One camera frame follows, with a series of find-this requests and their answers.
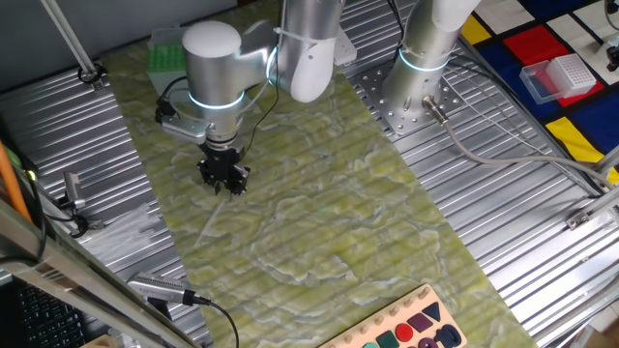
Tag green marble pattern mat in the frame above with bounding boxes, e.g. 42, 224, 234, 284
99, 2, 541, 348

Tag clear pipette tip pile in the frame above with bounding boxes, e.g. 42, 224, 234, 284
76, 201, 165, 266

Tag aluminium profile bar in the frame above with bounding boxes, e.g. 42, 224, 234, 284
564, 144, 619, 232

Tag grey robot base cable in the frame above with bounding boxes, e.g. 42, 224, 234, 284
421, 95, 616, 190

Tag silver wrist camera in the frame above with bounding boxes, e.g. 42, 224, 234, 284
161, 114, 210, 146

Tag black keyboard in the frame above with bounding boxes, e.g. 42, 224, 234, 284
14, 282, 91, 348

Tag silver camera with grille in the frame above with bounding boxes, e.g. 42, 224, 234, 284
125, 271, 213, 307

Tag large clear pipette tip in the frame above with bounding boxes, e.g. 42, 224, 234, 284
192, 194, 229, 248

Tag small black device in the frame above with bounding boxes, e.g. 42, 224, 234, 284
604, 41, 619, 73

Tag orange tube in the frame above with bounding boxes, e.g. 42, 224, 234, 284
0, 139, 34, 224

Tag aluminium frame beam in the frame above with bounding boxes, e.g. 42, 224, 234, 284
0, 197, 202, 348

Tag green pipette tip holder box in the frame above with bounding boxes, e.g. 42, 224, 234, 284
145, 26, 191, 96

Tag thin metal pole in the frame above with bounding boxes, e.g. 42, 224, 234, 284
40, 0, 101, 78

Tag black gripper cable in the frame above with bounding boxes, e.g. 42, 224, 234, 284
240, 0, 286, 159

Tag small silver camera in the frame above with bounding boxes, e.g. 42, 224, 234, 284
61, 171, 88, 212

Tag white small tip box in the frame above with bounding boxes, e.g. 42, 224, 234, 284
545, 52, 598, 100

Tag white power strip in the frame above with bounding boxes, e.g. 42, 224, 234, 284
332, 26, 360, 68

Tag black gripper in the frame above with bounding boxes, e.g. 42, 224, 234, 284
195, 143, 252, 198

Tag wooden shape puzzle board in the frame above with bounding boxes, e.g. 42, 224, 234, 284
316, 283, 469, 348

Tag tan cardboard box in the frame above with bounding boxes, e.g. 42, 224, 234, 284
79, 333, 120, 348

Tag colourful checkered cloth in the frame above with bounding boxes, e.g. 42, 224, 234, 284
458, 0, 619, 186

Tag clear plastic box lid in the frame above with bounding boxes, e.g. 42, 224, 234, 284
518, 59, 565, 105

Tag black pole clamp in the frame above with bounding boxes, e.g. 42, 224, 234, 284
75, 61, 108, 93

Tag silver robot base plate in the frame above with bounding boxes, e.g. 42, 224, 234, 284
354, 58, 466, 137

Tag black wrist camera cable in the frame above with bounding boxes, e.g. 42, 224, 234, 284
153, 75, 191, 123

